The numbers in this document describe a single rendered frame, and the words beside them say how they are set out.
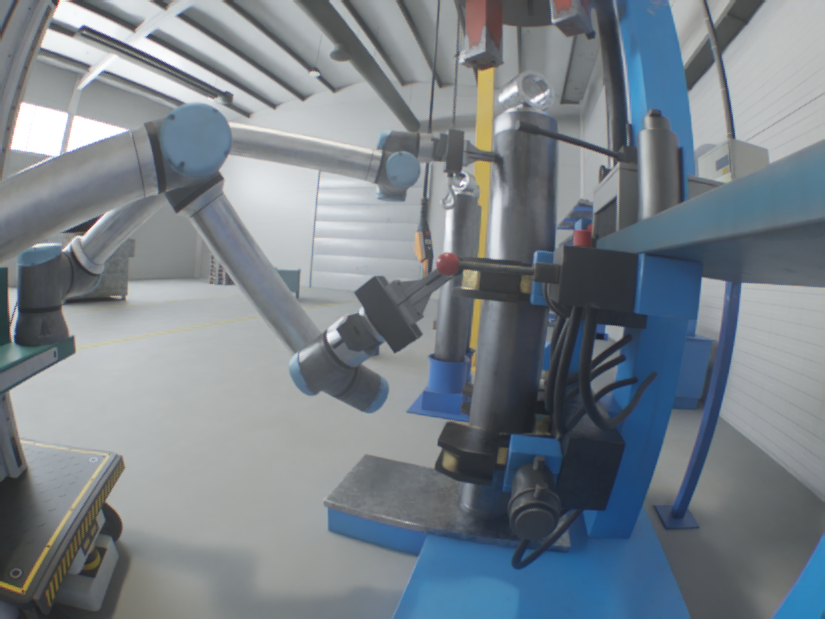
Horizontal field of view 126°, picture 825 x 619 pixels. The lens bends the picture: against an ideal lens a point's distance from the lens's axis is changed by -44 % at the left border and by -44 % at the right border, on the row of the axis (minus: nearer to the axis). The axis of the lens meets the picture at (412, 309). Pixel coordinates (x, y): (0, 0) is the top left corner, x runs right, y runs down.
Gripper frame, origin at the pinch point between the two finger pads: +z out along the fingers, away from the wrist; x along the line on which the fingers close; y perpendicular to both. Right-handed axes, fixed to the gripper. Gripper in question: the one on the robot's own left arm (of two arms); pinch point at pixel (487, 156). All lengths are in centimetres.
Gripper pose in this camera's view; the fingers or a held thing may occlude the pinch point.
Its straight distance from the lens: 120.3
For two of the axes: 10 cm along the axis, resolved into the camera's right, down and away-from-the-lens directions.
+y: -1.1, -1.2, 9.9
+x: -0.8, 9.9, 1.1
